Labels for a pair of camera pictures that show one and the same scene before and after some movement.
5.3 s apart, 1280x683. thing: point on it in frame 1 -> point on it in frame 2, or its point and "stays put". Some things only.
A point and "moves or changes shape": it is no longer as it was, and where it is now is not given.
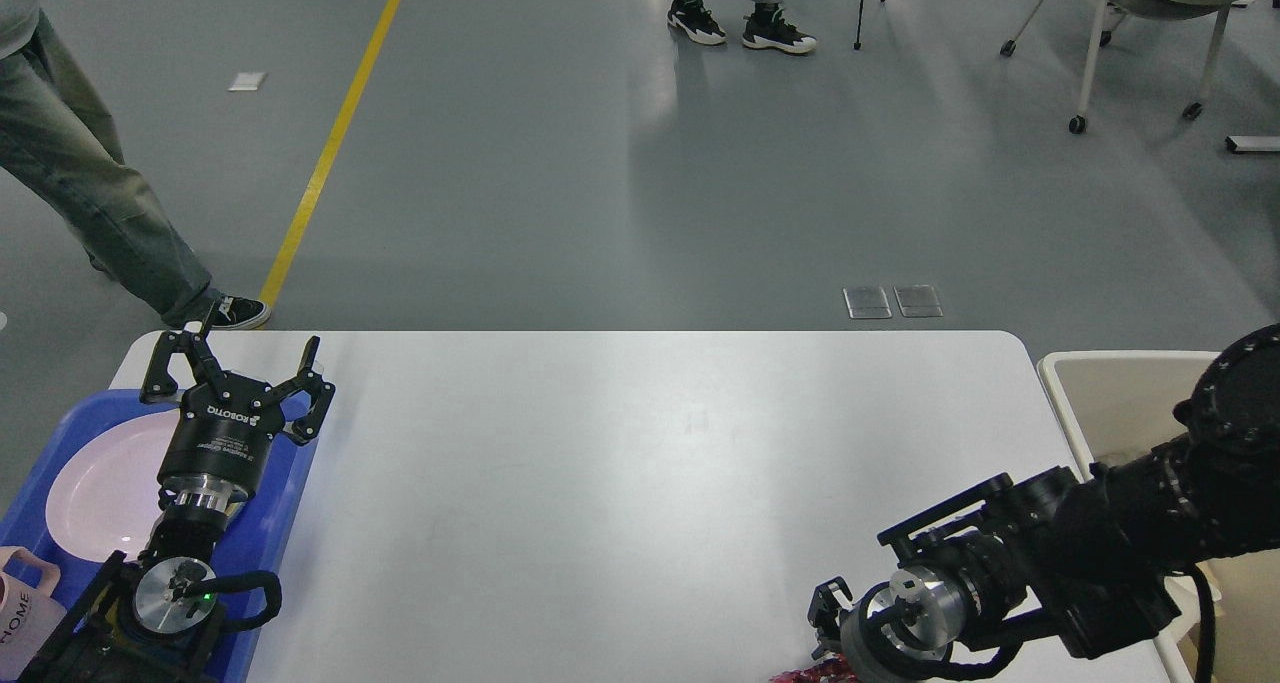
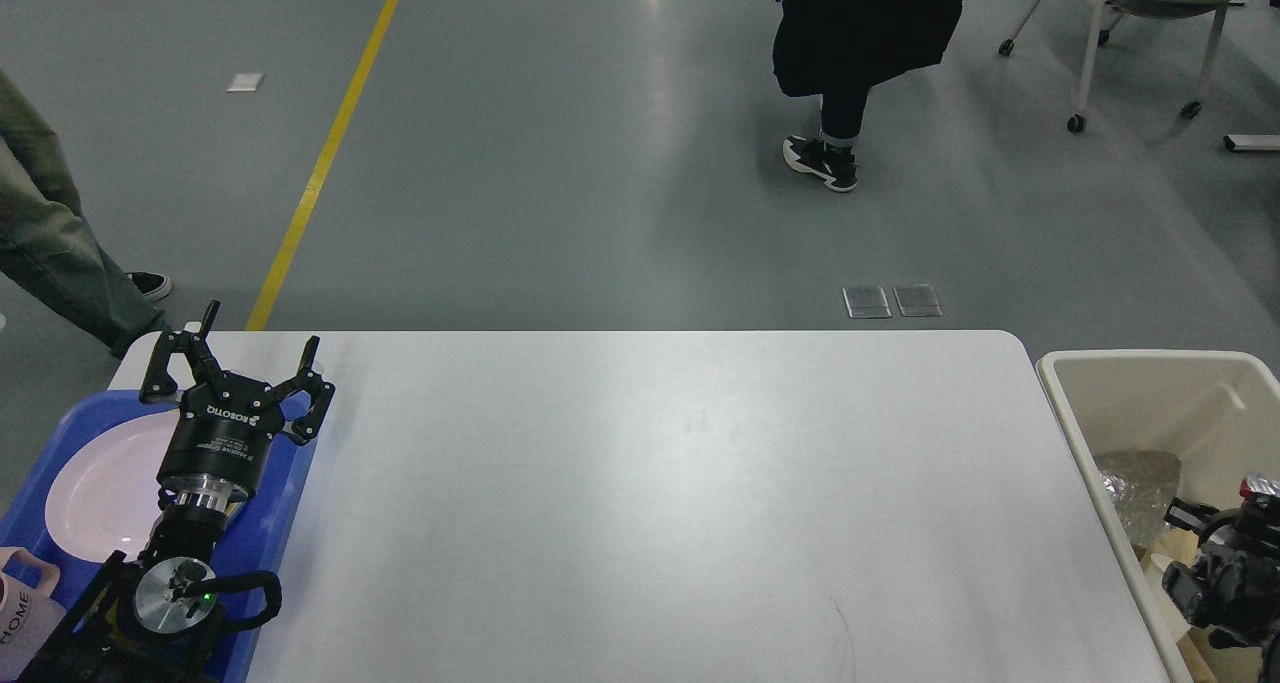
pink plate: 104,502 stays put
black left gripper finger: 309,379 stays put
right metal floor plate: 918,301 stays put
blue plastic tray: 259,535 stays put
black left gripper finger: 159,384 stays put
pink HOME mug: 28,613 stays put
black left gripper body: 218,444 stays put
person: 688,11 -> 842,27
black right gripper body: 899,632 -> 1238,572
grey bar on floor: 1253,143 stays put
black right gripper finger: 825,607 -> 1195,517
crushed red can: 839,670 moves or changes shape
